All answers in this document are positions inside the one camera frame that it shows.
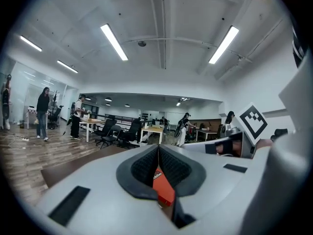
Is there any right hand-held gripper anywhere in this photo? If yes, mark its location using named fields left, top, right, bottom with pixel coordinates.
left=182, top=102, right=268, bottom=159

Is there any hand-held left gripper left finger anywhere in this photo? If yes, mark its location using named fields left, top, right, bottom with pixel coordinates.
left=36, top=144, right=179, bottom=235

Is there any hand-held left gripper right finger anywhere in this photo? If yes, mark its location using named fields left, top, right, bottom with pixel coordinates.
left=158, top=144, right=265, bottom=227

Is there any red book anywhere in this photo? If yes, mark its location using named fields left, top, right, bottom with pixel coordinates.
left=152, top=165, right=177, bottom=208

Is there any person's right forearm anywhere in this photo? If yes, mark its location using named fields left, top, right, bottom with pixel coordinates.
left=256, top=138, right=274, bottom=149

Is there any black office chair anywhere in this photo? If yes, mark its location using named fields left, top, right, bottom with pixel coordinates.
left=94, top=115, right=118, bottom=147
left=47, top=105, right=65, bottom=130
left=269, top=128, right=289, bottom=142
left=118, top=118, right=143, bottom=149

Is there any person's right hand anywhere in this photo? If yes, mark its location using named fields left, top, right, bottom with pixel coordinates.
left=216, top=140, right=243, bottom=157

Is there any wooden desk with white legs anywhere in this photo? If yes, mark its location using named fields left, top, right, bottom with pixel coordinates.
left=140, top=126, right=164, bottom=147
left=79, top=117, right=106, bottom=143
left=195, top=128, right=219, bottom=142

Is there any black folding chair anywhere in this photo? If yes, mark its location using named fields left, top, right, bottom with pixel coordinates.
left=100, top=125, right=122, bottom=150

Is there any black coat rack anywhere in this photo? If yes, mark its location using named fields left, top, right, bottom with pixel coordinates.
left=52, top=90, right=61, bottom=108

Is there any small white table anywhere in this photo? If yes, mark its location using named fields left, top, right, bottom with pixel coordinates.
left=26, top=106, right=38, bottom=130

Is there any long ceiling light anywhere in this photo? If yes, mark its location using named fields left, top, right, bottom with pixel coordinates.
left=208, top=25, right=240, bottom=65
left=56, top=60, right=79, bottom=74
left=20, top=35, right=43, bottom=52
left=100, top=23, right=129, bottom=62

